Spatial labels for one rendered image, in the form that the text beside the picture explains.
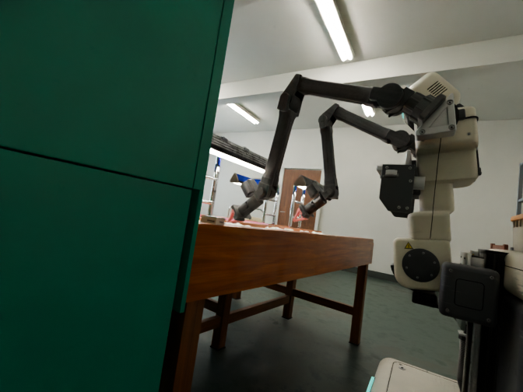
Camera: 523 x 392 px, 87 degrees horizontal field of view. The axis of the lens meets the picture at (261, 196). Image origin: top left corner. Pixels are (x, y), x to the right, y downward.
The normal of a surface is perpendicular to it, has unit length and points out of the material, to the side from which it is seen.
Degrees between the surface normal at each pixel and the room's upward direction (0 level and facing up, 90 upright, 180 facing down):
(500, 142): 90
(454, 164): 90
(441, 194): 90
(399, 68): 90
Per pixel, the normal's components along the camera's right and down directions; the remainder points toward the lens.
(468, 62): -0.50, -0.14
